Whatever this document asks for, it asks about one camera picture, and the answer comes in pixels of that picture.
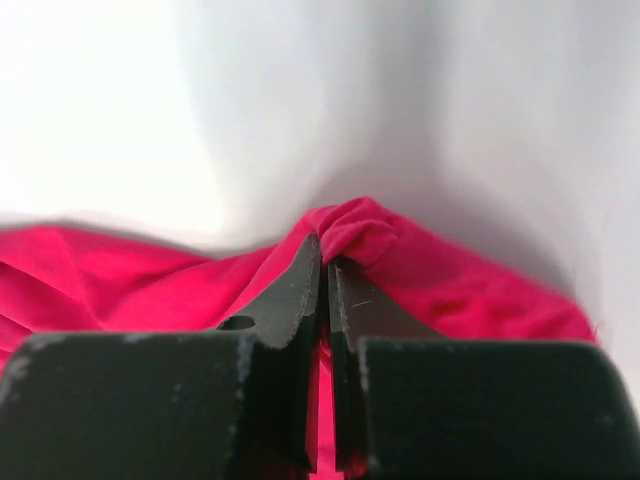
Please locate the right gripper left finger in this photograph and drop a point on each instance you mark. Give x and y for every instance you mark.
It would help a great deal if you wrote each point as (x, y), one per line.
(234, 402)

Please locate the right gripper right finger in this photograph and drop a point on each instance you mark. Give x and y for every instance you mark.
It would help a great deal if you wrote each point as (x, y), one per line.
(411, 403)

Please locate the pink t shirt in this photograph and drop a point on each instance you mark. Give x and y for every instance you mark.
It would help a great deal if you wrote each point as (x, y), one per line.
(57, 280)

